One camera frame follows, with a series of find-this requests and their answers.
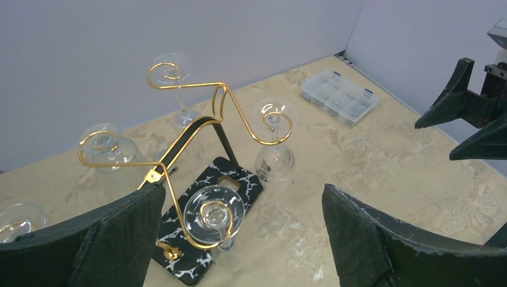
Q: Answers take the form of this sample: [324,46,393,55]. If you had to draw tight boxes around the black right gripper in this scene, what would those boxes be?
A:
[414,57,506,161]

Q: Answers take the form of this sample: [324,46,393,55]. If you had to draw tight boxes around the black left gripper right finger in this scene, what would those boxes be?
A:
[322,184,506,286]

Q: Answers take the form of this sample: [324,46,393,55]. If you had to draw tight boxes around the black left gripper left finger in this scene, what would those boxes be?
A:
[1,184,166,286]

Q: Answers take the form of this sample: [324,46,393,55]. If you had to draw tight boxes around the short ribbed clear goblet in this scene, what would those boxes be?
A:
[80,123,141,164]

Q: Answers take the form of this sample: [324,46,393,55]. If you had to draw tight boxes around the clear round wine glass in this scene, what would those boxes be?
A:
[1,202,49,244]

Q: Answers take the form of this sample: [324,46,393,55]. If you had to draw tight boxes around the clear stemmed glass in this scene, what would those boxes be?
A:
[184,185,246,252]

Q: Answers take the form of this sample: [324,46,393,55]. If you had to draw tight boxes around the clear tall wine glass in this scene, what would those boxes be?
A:
[249,97,301,185]

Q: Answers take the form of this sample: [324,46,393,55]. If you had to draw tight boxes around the clear champagne flute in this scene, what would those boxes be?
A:
[147,52,200,129]

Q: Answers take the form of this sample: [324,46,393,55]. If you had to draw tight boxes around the black marbled rack base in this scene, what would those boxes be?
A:
[152,157,263,286]

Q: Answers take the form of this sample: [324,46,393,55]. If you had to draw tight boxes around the clear plastic screw box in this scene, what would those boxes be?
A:
[301,70,380,127]

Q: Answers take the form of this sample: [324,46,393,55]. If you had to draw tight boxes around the gold wire wine glass rack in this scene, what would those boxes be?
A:
[78,62,294,262]

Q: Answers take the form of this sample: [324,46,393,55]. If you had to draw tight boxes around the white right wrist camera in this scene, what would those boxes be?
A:
[487,17,506,65]

